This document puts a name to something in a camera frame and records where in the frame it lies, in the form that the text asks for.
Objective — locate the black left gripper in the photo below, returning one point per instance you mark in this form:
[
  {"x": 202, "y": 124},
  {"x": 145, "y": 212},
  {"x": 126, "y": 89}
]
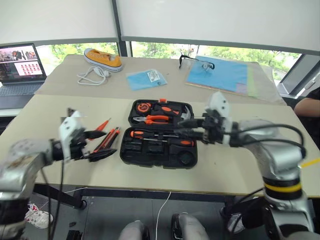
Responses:
[{"x": 78, "y": 146}]

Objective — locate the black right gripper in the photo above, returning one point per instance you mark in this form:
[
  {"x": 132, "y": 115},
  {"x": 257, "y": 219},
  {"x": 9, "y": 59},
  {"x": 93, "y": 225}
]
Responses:
[{"x": 212, "y": 130}]

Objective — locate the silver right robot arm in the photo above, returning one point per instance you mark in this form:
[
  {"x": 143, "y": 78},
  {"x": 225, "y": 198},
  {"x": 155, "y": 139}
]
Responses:
[{"x": 277, "y": 155}]

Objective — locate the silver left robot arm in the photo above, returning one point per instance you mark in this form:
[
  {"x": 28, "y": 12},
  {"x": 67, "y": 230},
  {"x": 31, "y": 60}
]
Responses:
[{"x": 17, "y": 162}]

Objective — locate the black plastic tool case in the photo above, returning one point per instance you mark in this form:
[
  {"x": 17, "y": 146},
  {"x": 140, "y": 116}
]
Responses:
[{"x": 160, "y": 155}]

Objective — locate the seated person in black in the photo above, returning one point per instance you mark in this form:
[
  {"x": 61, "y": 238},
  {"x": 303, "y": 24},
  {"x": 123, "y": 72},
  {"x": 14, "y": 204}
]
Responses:
[{"x": 308, "y": 102}]

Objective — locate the orange black utility knife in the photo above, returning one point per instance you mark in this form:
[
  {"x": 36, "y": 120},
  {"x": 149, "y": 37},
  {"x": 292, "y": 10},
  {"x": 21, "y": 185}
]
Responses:
[{"x": 107, "y": 140}]

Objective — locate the long orange black screwdriver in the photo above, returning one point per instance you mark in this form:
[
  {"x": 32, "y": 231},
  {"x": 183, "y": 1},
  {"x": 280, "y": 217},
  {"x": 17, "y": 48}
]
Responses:
[{"x": 185, "y": 143}]

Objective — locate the slim orange tester screwdriver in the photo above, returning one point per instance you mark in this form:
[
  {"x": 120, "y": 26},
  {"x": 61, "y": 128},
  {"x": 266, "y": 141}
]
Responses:
[{"x": 101, "y": 126}]

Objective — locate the orange grip claw hammer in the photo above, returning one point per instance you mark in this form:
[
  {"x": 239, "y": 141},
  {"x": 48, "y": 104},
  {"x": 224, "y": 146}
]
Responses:
[{"x": 170, "y": 110}]

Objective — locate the black tape roll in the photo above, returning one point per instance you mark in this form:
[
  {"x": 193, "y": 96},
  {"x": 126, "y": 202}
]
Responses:
[{"x": 186, "y": 158}]

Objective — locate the short orange black screwdriver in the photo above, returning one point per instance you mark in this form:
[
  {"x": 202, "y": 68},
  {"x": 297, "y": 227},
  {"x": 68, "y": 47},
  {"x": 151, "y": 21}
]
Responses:
[{"x": 136, "y": 133}]

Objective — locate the orange black tape measure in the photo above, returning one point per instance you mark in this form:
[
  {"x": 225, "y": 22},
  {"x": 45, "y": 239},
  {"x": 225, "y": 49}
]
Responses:
[{"x": 143, "y": 108}]

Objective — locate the blue paper sheet stack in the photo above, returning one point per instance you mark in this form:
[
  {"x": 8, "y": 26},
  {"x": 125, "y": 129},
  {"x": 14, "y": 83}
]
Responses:
[{"x": 220, "y": 75}]

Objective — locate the clear safety glasses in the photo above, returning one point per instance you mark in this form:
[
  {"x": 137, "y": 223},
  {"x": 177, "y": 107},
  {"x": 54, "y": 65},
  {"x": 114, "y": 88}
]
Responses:
[{"x": 207, "y": 65}]

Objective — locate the blue packet in plastic bag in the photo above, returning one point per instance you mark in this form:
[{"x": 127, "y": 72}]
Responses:
[{"x": 145, "y": 80}]

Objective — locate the yellow canvas sneaker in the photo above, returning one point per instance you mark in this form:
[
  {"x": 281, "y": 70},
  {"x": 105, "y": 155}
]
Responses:
[{"x": 102, "y": 58}]

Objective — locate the grey rounded robot leg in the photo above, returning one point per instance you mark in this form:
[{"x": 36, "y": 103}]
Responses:
[
  {"x": 190, "y": 227},
  {"x": 132, "y": 231}
]

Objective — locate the white sneaker on floor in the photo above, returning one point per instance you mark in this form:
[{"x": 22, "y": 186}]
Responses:
[{"x": 38, "y": 217}]

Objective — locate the open laptop computer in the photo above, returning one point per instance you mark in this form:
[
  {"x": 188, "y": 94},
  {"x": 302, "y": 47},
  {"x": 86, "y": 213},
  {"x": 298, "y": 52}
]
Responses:
[{"x": 20, "y": 65}]

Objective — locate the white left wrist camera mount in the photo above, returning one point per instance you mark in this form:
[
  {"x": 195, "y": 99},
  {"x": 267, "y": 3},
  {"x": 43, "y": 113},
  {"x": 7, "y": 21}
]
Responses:
[{"x": 67, "y": 130}]

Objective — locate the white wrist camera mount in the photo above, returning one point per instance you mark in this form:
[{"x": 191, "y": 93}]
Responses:
[
  {"x": 220, "y": 105},
  {"x": 67, "y": 130}
]

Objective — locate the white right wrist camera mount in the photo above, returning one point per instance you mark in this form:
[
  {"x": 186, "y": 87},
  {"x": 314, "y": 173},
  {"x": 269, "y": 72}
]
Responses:
[{"x": 220, "y": 105}]

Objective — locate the black table frame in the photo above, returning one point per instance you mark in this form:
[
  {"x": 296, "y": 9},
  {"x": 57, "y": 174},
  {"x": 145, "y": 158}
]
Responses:
[{"x": 150, "y": 194}]

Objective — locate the dark window frame post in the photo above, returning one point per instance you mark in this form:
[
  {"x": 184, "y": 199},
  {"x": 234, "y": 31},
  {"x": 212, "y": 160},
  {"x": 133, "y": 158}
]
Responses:
[{"x": 120, "y": 25}]

